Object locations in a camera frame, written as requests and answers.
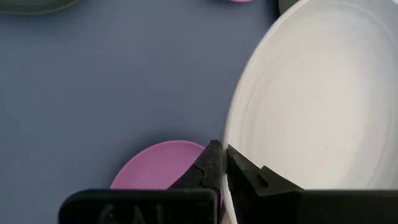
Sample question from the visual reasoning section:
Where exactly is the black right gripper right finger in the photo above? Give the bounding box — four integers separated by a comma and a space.
226, 144, 398, 224

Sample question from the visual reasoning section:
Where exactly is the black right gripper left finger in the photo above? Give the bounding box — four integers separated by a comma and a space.
58, 139, 223, 224

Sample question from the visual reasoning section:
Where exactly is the white round plate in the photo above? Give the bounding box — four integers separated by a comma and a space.
221, 0, 398, 224

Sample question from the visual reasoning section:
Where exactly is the black round plate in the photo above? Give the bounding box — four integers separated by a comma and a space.
0, 0, 81, 16

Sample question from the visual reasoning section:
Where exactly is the blue table mat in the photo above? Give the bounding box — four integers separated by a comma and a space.
0, 0, 280, 224

